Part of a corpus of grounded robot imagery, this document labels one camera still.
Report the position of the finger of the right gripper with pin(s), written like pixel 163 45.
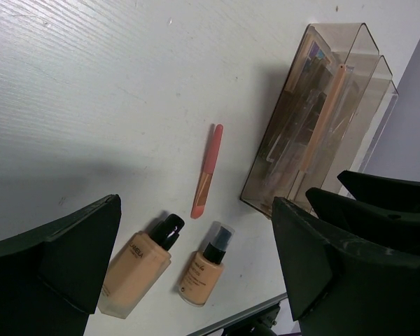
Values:
pixel 393 229
pixel 386 193

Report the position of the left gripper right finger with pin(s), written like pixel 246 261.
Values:
pixel 340 284

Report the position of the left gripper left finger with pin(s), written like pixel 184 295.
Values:
pixel 51 276

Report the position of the foundation bottle black cap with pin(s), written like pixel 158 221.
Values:
pixel 138 266

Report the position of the foundation bottle pump top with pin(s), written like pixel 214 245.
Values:
pixel 206 267

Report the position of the pink lip pencil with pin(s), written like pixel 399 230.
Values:
pixel 205 178

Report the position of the glitter colour eyeshadow palette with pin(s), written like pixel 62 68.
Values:
pixel 314 51

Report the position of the clear acrylic drawer organizer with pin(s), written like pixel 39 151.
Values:
pixel 360 114

